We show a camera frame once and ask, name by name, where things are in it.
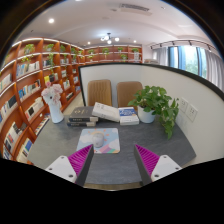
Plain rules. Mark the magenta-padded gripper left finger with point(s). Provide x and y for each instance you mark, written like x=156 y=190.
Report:
x=61 y=166

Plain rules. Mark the white book with blue cover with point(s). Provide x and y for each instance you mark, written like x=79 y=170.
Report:
x=128 y=115

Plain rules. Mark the ceiling air vent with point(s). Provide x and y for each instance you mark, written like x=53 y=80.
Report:
x=135 y=8

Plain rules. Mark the white computer mouse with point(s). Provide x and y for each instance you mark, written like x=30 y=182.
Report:
x=98 y=140

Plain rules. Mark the black track light rail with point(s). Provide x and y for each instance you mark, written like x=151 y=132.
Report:
x=183 y=42

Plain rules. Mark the green plant in white pot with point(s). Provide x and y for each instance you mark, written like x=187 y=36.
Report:
x=151 y=100

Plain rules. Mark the thick white book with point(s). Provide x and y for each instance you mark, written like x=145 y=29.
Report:
x=106 y=111

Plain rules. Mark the white sheer curtain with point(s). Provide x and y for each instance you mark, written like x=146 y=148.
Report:
x=161 y=56
x=215 y=68

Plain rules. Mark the pastel printed mouse pad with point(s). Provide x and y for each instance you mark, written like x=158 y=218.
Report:
x=111 y=143

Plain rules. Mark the large dark grey book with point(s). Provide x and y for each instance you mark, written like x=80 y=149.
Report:
x=81 y=113

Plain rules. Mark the white vase with pink flowers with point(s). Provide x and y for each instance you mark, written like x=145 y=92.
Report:
x=55 y=111

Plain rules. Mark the white wall socket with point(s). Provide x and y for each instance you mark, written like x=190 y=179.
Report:
x=192 y=112
x=183 y=105

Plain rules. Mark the orange wooden bookshelf unit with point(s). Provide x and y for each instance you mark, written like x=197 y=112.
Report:
x=26 y=90

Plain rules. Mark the recessed ceiling lights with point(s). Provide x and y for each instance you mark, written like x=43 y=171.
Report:
x=51 y=20

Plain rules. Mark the black chandelier with white globes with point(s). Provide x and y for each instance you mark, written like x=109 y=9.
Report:
x=109 y=38

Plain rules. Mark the window with blue frame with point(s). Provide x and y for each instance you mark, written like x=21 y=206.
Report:
x=190 y=60

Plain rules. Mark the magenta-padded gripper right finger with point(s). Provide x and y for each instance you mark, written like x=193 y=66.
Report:
x=165 y=166

